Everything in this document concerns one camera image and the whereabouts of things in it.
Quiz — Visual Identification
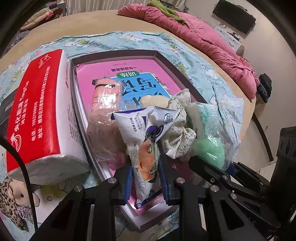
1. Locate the dark maroon shallow cardboard box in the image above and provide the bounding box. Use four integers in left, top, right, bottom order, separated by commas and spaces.
69, 50, 208, 233

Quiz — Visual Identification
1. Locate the light blue cartoon cat blanket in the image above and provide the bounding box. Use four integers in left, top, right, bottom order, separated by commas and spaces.
0, 31, 244, 241

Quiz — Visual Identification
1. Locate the black wall television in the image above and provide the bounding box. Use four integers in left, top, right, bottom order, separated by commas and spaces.
213, 0, 256, 34

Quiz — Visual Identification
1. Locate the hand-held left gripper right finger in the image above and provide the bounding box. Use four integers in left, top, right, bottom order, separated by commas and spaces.
158, 155, 266, 241

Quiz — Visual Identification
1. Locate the pink book with blue label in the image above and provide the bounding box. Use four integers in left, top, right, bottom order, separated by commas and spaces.
76, 58, 192, 214

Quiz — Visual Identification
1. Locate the green cloth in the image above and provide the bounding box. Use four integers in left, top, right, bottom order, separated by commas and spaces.
147, 0, 185, 24

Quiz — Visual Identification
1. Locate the red and white tissue pack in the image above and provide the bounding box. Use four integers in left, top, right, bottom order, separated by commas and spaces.
6, 49, 90, 186

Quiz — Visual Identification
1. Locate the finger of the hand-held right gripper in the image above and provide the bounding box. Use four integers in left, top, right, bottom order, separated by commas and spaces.
228, 162, 272, 188
188, 156, 281, 230

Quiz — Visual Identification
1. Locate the cream floral scrunchie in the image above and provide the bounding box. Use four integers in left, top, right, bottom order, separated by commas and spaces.
159, 89, 197, 160

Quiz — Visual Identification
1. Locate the plush toy in leopard print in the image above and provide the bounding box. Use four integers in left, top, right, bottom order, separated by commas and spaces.
0, 176, 35, 231

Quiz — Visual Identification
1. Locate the white and blue snack packet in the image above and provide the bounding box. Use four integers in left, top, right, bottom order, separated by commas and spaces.
112, 105, 182, 209

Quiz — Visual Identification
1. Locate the pink quilt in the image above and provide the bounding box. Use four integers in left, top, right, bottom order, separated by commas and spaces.
118, 5, 260, 100

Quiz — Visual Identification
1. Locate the stack of folded clothes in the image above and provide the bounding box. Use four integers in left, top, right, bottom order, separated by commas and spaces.
20, 0, 67, 32

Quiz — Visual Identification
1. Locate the cream fluffy puff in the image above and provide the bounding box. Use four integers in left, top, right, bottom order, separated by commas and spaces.
140, 95, 171, 109

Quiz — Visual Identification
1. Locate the white drawer cabinet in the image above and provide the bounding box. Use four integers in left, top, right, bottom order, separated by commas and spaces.
214, 25, 244, 56

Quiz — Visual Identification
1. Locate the bed with tan sheet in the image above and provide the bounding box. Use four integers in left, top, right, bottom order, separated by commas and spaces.
5, 9, 274, 163

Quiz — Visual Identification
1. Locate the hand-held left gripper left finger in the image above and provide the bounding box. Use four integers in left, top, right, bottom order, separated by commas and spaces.
30, 166, 134, 241

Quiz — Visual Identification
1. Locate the green fluffy puff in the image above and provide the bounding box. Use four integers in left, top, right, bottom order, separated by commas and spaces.
185, 101, 238, 172

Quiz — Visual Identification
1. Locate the black cable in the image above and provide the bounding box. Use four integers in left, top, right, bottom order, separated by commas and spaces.
0, 137, 38, 234

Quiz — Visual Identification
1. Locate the dark bundled garment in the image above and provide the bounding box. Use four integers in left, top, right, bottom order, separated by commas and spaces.
257, 73, 273, 103

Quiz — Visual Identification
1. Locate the peach squishy toy clear wrapper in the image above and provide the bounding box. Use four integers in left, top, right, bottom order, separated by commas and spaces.
87, 77, 130, 163

